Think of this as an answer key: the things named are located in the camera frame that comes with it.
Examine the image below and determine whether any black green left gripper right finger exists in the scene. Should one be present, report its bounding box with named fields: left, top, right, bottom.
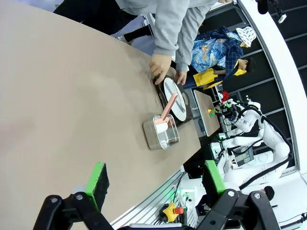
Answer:
left=196, top=160, right=281, bottom=230

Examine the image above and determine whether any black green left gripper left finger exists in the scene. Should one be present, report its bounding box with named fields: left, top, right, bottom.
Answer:
left=32, top=162, right=113, bottom=230

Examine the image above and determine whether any white round plate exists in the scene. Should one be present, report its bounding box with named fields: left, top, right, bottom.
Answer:
left=163, top=77, right=188, bottom=122

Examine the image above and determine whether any dark brown serving tray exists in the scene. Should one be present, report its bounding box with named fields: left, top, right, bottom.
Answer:
left=153, top=74, right=194, bottom=127

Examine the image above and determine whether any person's right forearm grey sleeve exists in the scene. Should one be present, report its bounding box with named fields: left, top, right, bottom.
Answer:
left=153, top=14, right=183, bottom=58

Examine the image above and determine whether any person's left forearm grey sleeve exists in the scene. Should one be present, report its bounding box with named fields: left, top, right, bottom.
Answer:
left=175, top=14, right=205, bottom=72

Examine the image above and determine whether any person's left hand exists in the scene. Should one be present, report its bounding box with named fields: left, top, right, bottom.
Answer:
left=174, top=69, right=188, bottom=86

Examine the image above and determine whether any person's right hand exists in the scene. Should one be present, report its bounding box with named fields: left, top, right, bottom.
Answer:
left=148, top=53, right=172, bottom=86

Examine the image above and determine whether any white control box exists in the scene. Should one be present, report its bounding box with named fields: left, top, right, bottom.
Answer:
left=178, top=178, right=207, bottom=211

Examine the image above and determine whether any computer monitor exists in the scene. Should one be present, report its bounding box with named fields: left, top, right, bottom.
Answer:
left=234, top=146, right=255, bottom=166

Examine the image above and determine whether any yellow emergency stop button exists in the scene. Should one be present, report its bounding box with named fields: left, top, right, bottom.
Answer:
left=162, top=202, right=185, bottom=222

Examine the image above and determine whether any person with black hair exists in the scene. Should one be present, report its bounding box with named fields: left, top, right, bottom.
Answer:
left=260, top=185, right=276, bottom=202

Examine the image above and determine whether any small brown top table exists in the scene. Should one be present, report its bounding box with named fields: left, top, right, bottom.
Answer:
left=193, top=90, right=220, bottom=137

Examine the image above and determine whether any steel rectangular container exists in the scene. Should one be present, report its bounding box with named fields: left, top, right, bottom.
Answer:
left=142, top=114, right=180, bottom=150

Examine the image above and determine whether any pink spoon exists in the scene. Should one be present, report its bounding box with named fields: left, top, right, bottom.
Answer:
left=153, top=93, right=179, bottom=134

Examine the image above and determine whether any person in yellow jacket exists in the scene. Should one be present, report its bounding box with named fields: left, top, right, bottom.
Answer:
left=193, top=57, right=257, bottom=91

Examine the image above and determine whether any blue floral shirt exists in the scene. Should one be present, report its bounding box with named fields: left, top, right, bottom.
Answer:
left=190, top=35, right=227, bottom=73

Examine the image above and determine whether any navy plaid shirt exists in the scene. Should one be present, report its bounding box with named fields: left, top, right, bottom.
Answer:
left=217, top=25, right=245, bottom=75

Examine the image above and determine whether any white patterned hat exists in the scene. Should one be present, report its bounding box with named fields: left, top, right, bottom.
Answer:
left=236, top=26, right=257, bottom=48

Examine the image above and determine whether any person in grey hoodie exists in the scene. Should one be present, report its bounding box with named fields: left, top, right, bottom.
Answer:
left=54, top=0, right=219, bottom=72

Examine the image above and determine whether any aluminium frame rail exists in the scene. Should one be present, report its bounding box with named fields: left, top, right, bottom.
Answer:
left=110, top=167, right=190, bottom=228

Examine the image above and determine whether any white robot arm black hose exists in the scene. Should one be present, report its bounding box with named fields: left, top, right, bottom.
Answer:
left=224, top=115, right=295, bottom=190

